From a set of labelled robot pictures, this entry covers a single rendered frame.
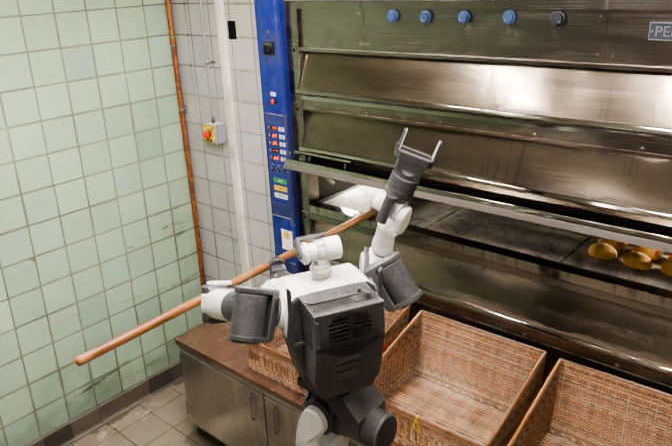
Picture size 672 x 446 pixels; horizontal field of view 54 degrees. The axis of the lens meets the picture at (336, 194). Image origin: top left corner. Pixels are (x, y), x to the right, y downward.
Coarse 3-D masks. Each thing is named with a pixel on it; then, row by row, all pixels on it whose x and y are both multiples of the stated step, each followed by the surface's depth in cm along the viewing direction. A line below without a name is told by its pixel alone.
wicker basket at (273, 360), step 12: (384, 312) 289; (396, 312) 284; (408, 312) 280; (396, 324) 275; (276, 336) 299; (396, 336) 276; (252, 348) 283; (264, 348) 277; (276, 348) 301; (396, 348) 278; (252, 360) 286; (264, 360) 280; (276, 360) 274; (288, 360) 268; (264, 372) 282; (276, 372) 276; (288, 372) 271; (288, 384) 273
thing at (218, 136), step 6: (204, 126) 333; (210, 126) 329; (216, 126) 328; (222, 126) 331; (210, 132) 331; (216, 132) 329; (222, 132) 332; (204, 138) 335; (210, 138) 332; (216, 138) 330; (222, 138) 333; (216, 144) 331
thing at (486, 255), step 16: (320, 208) 304; (336, 208) 302; (368, 224) 287; (416, 240) 271; (432, 240) 266; (448, 240) 261; (464, 240) 260; (480, 256) 253; (496, 256) 248; (512, 256) 244; (528, 256) 244; (544, 272) 236; (560, 272) 232; (576, 272) 230; (592, 272) 229; (592, 288) 226; (608, 288) 222; (624, 288) 218; (640, 288) 216; (656, 288) 216; (656, 304) 213
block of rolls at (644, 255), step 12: (600, 240) 247; (612, 240) 243; (600, 252) 237; (612, 252) 236; (636, 252) 230; (648, 252) 235; (660, 252) 235; (624, 264) 232; (636, 264) 228; (648, 264) 227
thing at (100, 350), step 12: (360, 216) 283; (336, 228) 271; (348, 228) 277; (312, 240) 261; (288, 252) 251; (264, 264) 242; (240, 276) 234; (252, 276) 237; (192, 300) 218; (168, 312) 212; (180, 312) 214; (144, 324) 205; (156, 324) 207; (120, 336) 199; (132, 336) 201; (96, 348) 193; (108, 348) 195; (84, 360) 190
